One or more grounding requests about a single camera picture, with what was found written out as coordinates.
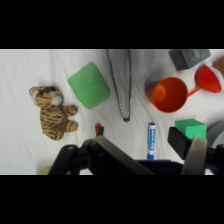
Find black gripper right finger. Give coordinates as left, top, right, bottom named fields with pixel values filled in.
left=167, top=126, right=224, bottom=176

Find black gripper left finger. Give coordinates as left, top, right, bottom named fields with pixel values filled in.
left=49, top=134, right=155, bottom=176

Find red pen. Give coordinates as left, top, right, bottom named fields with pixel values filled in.
left=94, top=122, right=105, bottom=137

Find blue pen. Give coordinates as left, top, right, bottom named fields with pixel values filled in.
left=146, top=122, right=157, bottom=162

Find green cube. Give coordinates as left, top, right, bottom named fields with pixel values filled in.
left=174, top=118, right=208, bottom=140

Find grey round plate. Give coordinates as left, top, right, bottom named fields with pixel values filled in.
left=206, top=121, right=224, bottom=149

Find yellow cup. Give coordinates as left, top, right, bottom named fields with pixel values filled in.
left=39, top=165, right=52, bottom=176

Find tiger plush toy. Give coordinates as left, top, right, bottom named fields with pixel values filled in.
left=28, top=85, right=80, bottom=142

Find orange plastic cup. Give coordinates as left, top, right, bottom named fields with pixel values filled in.
left=145, top=76, right=190, bottom=114

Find green plastic cylinder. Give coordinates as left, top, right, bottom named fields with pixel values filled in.
left=67, top=61, right=111, bottom=110

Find metal tongs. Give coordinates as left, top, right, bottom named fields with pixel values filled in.
left=106, top=49, right=133, bottom=123

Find brown plush with red hat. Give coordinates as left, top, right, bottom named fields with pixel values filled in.
left=187, top=55, right=224, bottom=98

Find white table cloth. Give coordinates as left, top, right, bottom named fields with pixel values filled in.
left=0, top=49, right=224, bottom=176

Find grey cube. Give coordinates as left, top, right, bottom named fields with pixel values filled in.
left=168, top=49, right=212, bottom=71

